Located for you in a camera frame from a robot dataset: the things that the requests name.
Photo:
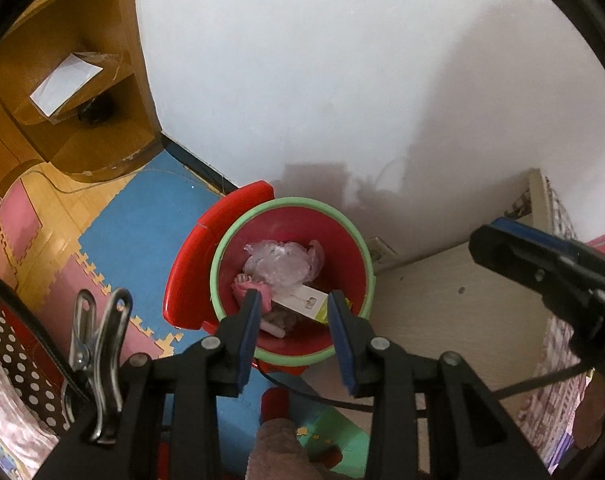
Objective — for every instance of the white green cardboard box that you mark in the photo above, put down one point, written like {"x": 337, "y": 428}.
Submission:
{"x": 302, "y": 305}

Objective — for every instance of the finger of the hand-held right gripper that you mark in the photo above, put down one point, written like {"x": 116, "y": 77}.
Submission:
{"x": 557, "y": 245}
{"x": 522, "y": 265}

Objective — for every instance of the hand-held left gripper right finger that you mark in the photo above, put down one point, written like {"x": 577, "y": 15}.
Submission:
{"x": 340, "y": 345}

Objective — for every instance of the silver metal spring clip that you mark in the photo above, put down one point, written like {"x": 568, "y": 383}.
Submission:
{"x": 100, "y": 340}

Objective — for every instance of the black polka dot cloth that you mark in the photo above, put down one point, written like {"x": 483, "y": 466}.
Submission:
{"x": 17, "y": 360}

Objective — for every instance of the pink floral quilt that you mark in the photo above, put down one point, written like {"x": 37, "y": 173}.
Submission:
{"x": 7, "y": 435}

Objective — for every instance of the wall power socket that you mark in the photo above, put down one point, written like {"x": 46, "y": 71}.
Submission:
{"x": 381, "y": 250}

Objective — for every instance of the red bin with green rim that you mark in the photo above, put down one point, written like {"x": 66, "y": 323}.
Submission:
{"x": 187, "y": 270}

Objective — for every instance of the clear plastic bag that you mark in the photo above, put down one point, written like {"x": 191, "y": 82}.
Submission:
{"x": 282, "y": 265}

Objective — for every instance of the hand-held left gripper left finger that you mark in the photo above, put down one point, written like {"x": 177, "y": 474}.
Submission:
{"x": 247, "y": 340}

